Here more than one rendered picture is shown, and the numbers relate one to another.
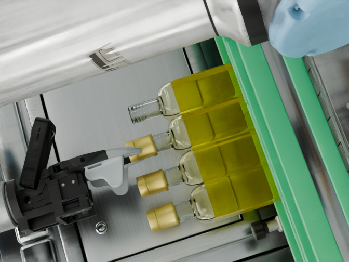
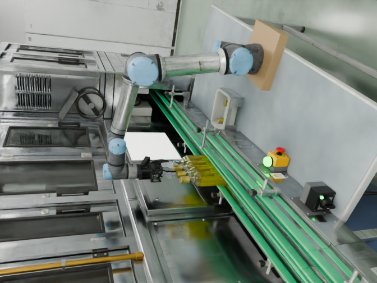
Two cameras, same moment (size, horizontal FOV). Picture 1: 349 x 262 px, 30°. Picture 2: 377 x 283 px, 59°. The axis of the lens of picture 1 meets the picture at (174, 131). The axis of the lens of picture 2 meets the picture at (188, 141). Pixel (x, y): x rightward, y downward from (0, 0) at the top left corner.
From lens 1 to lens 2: 1.25 m
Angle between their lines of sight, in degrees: 51
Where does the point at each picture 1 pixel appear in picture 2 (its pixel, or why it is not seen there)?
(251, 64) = (212, 140)
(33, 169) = (144, 163)
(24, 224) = (141, 172)
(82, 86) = not seen: hidden behind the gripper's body
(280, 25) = (231, 57)
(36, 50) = (189, 58)
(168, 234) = (181, 202)
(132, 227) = (168, 200)
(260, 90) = (216, 144)
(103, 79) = not seen: hidden behind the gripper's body
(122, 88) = not seen: hidden behind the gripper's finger
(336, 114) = (237, 147)
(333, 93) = (235, 144)
